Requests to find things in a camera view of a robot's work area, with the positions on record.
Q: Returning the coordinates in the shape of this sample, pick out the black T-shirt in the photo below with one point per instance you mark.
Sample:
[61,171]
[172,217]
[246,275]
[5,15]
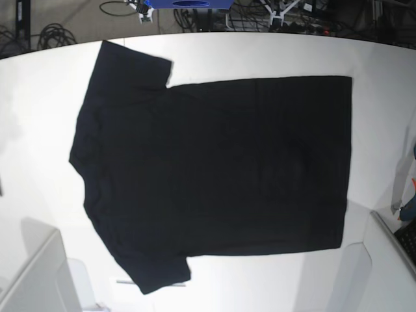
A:
[241,167]

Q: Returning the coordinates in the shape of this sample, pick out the blue plastic bin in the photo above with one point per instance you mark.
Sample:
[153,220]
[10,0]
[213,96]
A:
[170,4]

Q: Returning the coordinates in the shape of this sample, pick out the white power strip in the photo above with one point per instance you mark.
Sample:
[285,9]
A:
[292,28]

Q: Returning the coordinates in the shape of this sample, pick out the black keyboard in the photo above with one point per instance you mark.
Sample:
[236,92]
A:
[405,236]

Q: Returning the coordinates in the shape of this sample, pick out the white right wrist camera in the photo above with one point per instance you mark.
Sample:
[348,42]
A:
[146,17]

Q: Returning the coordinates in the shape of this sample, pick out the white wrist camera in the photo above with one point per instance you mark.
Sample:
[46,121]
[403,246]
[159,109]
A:
[276,18]
[146,17]

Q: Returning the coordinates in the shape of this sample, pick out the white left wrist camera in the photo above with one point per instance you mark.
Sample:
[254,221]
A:
[276,18]

